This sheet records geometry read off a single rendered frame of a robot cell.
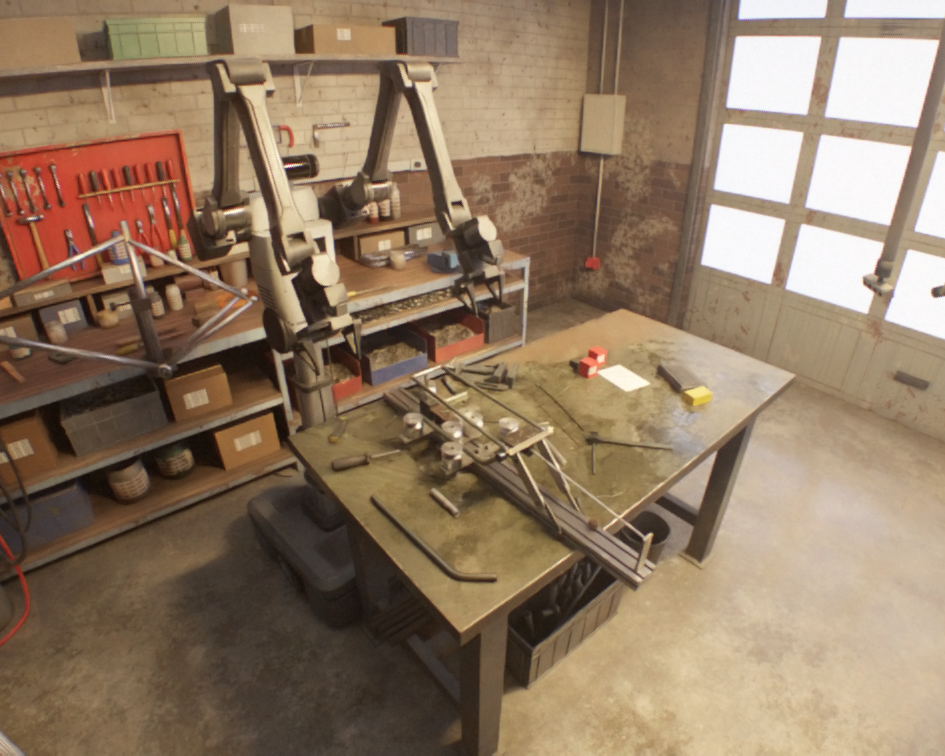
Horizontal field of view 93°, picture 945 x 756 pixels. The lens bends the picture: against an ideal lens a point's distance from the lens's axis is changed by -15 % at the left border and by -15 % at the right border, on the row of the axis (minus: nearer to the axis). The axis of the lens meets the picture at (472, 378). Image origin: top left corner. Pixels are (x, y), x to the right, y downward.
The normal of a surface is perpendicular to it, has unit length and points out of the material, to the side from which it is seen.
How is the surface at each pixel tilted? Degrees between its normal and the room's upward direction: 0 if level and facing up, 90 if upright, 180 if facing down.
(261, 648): 0
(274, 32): 92
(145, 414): 90
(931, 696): 0
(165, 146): 90
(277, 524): 0
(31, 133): 90
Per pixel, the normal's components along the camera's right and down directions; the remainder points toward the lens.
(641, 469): 0.00, -0.87
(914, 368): -0.77, 0.31
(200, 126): 0.63, 0.37
